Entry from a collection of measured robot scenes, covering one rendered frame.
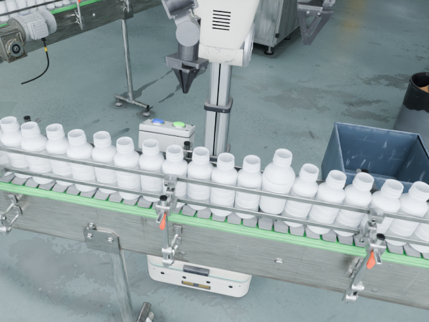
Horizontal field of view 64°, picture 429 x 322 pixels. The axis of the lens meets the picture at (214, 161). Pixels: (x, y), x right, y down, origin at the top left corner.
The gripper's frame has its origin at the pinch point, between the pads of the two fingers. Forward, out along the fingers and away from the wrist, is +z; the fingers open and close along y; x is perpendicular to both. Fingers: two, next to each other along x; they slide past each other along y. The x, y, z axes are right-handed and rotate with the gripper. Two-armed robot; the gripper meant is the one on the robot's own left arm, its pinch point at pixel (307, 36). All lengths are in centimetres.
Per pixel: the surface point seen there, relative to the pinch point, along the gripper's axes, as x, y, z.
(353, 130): -29, 45, 47
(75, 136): 49, -15, 25
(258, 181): 4.8, -16.5, 27.7
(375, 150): -40, 45, 55
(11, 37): 137, 77, 42
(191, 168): 20.5, -16.4, 27.5
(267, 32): 17, 349, 109
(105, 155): 41, -17, 27
